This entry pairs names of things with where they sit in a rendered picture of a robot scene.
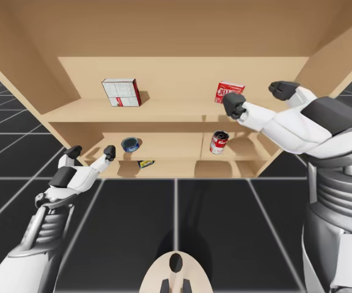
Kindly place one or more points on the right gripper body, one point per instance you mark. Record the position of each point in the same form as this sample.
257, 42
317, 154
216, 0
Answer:
310, 128

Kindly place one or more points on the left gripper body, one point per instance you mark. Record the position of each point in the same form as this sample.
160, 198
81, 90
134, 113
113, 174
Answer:
78, 178

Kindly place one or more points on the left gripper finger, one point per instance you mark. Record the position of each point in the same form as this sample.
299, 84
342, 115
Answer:
71, 152
108, 151

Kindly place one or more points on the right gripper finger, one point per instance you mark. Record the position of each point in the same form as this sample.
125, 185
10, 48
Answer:
235, 105
283, 90

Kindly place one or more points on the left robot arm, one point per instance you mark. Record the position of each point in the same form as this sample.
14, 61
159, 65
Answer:
32, 238

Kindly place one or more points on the pale wooden shelf unit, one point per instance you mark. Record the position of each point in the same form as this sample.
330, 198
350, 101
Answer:
176, 36

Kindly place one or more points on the blue flat can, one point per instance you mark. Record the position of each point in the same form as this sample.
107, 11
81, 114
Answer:
130, 145

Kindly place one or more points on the red and white can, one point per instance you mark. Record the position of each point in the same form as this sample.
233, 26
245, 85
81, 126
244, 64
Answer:
218, 144

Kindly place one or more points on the red and white carton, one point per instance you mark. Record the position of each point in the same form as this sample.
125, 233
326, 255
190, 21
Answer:
122, 93

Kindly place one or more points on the tan robot part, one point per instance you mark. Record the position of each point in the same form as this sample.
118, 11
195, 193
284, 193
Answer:
176, 274

